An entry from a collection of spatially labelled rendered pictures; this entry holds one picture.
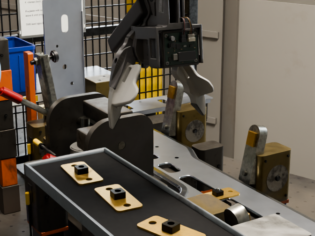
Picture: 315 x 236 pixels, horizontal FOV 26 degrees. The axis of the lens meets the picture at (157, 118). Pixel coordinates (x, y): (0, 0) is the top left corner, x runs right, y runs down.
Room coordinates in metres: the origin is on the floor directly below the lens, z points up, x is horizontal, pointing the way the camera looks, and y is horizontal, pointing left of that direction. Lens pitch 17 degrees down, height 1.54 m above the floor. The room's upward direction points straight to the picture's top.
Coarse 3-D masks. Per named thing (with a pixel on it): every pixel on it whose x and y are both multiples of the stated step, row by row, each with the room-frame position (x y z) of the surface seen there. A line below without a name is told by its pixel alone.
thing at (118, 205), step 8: (112, 184) 0.89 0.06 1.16; (96, 192) 0.87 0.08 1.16; (104, 192) 0.86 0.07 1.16; (112, 192) 0.84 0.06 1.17; (120, 192) 0.84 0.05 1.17; (128, 192) 0.86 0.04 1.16; (104, 200) 0.84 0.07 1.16; (112, 200) 0.84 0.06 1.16; (120, 200) 0.84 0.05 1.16; (128, 200) 0.84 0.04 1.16; (136, 200) 0.84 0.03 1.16; (112, 208) 0.82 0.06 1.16; (120, 208) 0.81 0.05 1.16; (128, 208) 0.81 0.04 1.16; (136, 208) 0.82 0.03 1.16
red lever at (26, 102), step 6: (0, 90) 1.47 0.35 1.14; (6, 90) 1.47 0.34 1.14; (6, 96) 1.47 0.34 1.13; (12, 96) 1.48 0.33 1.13; (18, 96) 1.49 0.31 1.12; (18, 102) 1.49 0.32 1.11; (24, 102) 1.50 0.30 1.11; (30, 102) 1.51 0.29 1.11; (30, 108) 1.51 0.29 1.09; (36, 108) 1.51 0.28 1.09; (42, 108) 1.52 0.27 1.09
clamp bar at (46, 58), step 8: (40, 56) 1.51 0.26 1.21; (48, 56) 1.53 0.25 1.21; (56, 56) 1.53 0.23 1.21; (32, 64) 1.51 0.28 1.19; (40, 64) 1.51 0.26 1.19; (48, 64) 1.52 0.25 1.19; (40, 72) 1.52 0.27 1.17; (48, 72) 1.52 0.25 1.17; (40, 80) 1.53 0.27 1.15; (48, 80) 1.52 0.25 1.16; (48, 88) 1.52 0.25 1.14; (48, 96) 1.52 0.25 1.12; (48, 104) 1.52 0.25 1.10
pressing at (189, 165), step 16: (160, 144) 1.52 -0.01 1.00; (176, 144) 1.52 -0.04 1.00; (160, 160) 1.41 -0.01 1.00; (176, 160) 1.41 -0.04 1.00; (192, 160) 1.41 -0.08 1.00; (160, 176) 1.32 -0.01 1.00; (176, 176) 1.32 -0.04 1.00; (192, 176) 1.32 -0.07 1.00; (208, 176) 1.32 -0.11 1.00; (224, 176) 1.32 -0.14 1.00; (192, 192) 1.23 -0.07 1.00; (240, 192) 1.23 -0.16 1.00; (256, 192) 1.23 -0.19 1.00; (256, 208) 1.16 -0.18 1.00; (272, 208) 1.16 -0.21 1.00; (288, 208) 1.16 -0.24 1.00; (304, 224) 1.10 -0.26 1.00
